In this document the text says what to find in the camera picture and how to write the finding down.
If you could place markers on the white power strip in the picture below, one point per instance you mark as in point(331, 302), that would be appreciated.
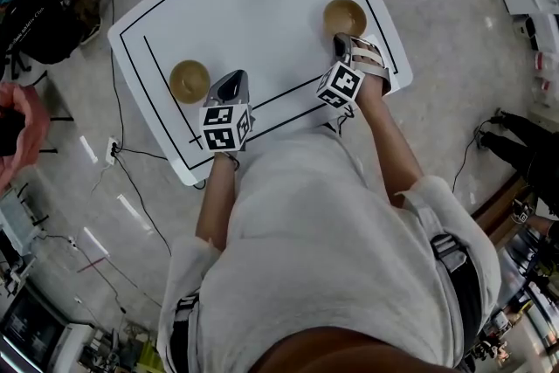
point(112, 150)

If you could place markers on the black bag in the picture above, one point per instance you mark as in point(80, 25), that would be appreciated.
point(8, 131)

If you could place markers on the person's right hand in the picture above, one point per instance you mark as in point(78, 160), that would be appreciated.
point(363, 42)

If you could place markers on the person's white shirt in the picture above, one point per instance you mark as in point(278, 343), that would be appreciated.
point(323, 257)

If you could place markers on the person's right forearm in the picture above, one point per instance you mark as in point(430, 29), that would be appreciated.
point(388, 144)

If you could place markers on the black monitor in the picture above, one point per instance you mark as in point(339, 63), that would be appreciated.
point(26, 327)

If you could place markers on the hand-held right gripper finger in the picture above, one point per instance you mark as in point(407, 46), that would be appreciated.
point(344, 50)

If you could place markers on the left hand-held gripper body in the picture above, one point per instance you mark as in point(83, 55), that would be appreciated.
point(225, 126)

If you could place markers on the pink chair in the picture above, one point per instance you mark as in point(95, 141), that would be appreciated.
point(30, 131)

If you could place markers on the person's chin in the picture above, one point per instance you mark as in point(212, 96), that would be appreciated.
point(349, 351)

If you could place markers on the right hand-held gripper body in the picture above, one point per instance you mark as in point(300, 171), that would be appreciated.
point(340, 85)

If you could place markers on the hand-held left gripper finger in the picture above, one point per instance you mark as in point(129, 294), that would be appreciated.
point(216, 94)
point(245, 94)

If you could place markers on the person's left forearm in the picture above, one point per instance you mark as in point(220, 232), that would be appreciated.
point(216, 205)

